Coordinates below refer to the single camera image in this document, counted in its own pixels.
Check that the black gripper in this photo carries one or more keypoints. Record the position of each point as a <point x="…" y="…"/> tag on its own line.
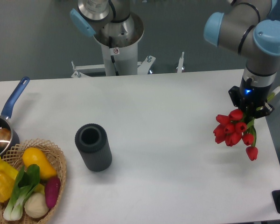
<point x="252" y="98"/>

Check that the red tulip bouquet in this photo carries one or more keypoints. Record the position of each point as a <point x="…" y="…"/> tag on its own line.
<point x="235" y="127"/>

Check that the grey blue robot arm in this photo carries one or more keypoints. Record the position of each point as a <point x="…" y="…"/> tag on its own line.
<point x="245" y="30"/>

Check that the dark grey ribbed vase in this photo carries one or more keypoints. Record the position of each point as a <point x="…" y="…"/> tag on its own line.
<point x="92" y="142"/>

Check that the purple eggplant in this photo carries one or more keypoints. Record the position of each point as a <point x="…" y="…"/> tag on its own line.
<point x="52" y="188"/>

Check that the yellow squash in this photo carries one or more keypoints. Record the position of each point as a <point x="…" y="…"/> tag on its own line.
<point x="33" y="155"/>

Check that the green bok choy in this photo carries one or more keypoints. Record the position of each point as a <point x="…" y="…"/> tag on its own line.
<point x="24" y="185"/>

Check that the white garlic bulb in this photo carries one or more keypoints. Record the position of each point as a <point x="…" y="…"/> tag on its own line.
<point x="35" y="206"/>

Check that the woven wicker basket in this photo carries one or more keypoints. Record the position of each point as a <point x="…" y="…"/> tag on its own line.
<point x="57" y="159"/>

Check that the browned bread bun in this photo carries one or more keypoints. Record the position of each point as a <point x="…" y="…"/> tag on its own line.
<point x="5" y="135"/>

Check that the yellow bell pepper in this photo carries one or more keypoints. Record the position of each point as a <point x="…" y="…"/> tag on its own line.
<point x="6" y="187"/>

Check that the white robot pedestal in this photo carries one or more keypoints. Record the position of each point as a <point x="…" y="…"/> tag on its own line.
<point x="119" y="45"/>

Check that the blue handled saucepan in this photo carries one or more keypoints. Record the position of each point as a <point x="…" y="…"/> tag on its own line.
<point x="6" y="114"/>

